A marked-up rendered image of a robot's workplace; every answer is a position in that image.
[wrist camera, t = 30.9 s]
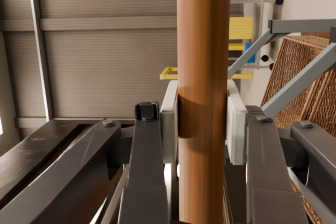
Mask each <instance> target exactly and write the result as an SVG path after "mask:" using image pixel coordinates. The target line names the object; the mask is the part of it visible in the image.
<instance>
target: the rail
mask: <svg viewBox="0 0 336 224"><path fill-rule="evenodd" d="M126 166H127V164H124V170H125V168H126ZM124 170H123V172H122V174H121V175H120V177H119V178H118V180H117V182H116V183H115V185H114V186H113V188H112V190H111V191H110V193H109V194H108V196H107V197H106V199H105V201H104V203H103V205H102V208H101V210H100V212H99V214H98V216H97V218H96V220H95V222H94V224H101V223H102V220H103V218H104V216H105V214H106V211H107V209H108V207H109V204H110V202H111V200H112V198H113V195H114V193H115V191H116V189H117V186H118V184H119V182H120V179H121V177H122V175H123V173H124Z"/></svg>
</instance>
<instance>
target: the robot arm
mask: <svg viewBox="0 0 336 224"><path fill-rule="evenodd" d="M134 114H135V123H134V126H131V127H126V128H121V123H120V122H119V121H116V120H103V121H102V122H99V123H97V124H96V125H95V126H94V127H93V128H92V129H90V130H89V131H88V132H87V133H86V134H85V135H84V136H83V137H82V138H80V139H79V140H78V141H77V142H76V143H75V144H74V145H73V146H72V147H70V148H69V149H68V150H67V151H66V152H65V153H64V154H63V155H62V156H60V157H59V158H58V159H57V160H56V161H55V162H54V163H53V164H52V165H50V166H49V167H48V168H47V169H46V170H45V171H44V172H43V173H41V174H40V175H39V176H38V177H37V178H36V179H35V180H34V181H33V182H31V183H30V184H29V185H28V186H27V187H26V188H25V189H24V190H23V191H21V192H20V193H19V194H18V195H17V196H16V197H15V198H14V199H13V200H11V201H10V202H9V203H8V204H7V205H6V206H5V207H4V208H3V209H1V210H0V224H90V223H91V222H92V220H93V218H94V217H95V215H96V214H97V212H98V210H99V209H100V207H101V206H102V204H103V203H104V201H105V199H106V198H107V196H108V195H109V193H110V191H111V190H112V188H113V187H114V185H115V184H116V182H117V180H118V179H119V177H120V176H121V174H122V172H123V171H124V165H127V164H129V169H128V176H127V184H126V187H123V190H122V196H121V203H120V209H119V216H118V222H117V224H192V223H188V222H183V221H178V220H170V218H169V207H168V196H167V186H166V184H165V173H164V164H174V162H176V155H177V146H178V137H179V115H178V80H171V81H170V82H169V84H168V87H167V91H166V94H165V97H164V100H163V103H162V106H159V104H158V103H156V102H149V101H147V102H140V103H137V104H135V105H134ZM225 137H226V142H227V147H228V152H229V157H230V163H232V164H233V165H243V164H245V163H246V173H245V177H246V223H236V224H309V221H308V218H307V214H306V211H305V207H304V204H303V201H302V197H301V194H300V192H301V193H302V194H303V196H304V197H305V198H306V200H307V201H308V203H309V204H310V205H311V207H312V208H313V209H314V211H315V212H316V214H317V215H318V216H319V218H320V219H321V220H322V222H323V223H324V224H336V138H335V137H333V136H332V135H331V134H330V133H328V132H327V131H326V130H324V129H323V128H322V127H320V126H319V125H318V124H316V123H313V122H311V121H307V120H302V121H294V122H292V123H291V127H290V129H287V128H281V127H277V126H276V122H275V120H274V119H272V118H270V117H266V116H265V114H264V112H263V111H262V109H261V108H260V107H258V106H256V105H245V104H244V102H243V100H242V98H241V95H240V93H239V91H238V89H237V86H236V84H235V82H234V81H233V80H232V79H228V80H227V97H226V127H225ZM290 178H291V179H292V181H293V182H294V183H295V185H296V186H297V188H298V189H299V190H300V192H297V191H293V187H292V183H291V179H290Z"/></svg>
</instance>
